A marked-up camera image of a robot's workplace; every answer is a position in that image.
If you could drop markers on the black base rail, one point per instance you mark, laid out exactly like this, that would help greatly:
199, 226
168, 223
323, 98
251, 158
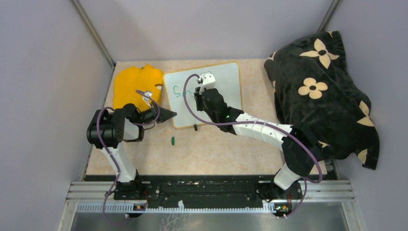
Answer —
206, 191

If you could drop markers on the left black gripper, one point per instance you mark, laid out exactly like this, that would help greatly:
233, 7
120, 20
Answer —
160, 114

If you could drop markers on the yellow folded sweatshirt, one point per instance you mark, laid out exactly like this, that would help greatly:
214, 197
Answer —
146, 79

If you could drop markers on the white slotted cable duct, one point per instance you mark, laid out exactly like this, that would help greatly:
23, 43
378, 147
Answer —
131, 208

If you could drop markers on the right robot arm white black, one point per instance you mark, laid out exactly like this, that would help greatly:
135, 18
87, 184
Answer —
300, 147

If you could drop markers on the black floral blanket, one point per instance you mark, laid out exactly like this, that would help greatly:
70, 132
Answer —
313, 88

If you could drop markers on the metal corner post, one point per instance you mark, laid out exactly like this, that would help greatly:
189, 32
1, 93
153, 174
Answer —
92, 32
328, 15

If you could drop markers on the right metal corner post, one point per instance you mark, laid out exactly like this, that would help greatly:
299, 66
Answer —
328, 15

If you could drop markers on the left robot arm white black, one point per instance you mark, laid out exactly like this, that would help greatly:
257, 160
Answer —
110, 129

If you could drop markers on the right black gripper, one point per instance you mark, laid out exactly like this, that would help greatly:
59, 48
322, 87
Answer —
198, 97

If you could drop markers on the whiteboard with yellow frame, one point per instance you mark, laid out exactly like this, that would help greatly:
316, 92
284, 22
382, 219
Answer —
228, 84

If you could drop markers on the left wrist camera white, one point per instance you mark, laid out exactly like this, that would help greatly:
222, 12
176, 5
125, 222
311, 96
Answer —
146, 95

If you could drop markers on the left metal corner post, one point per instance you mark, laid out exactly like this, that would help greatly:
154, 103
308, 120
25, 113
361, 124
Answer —
92, 32

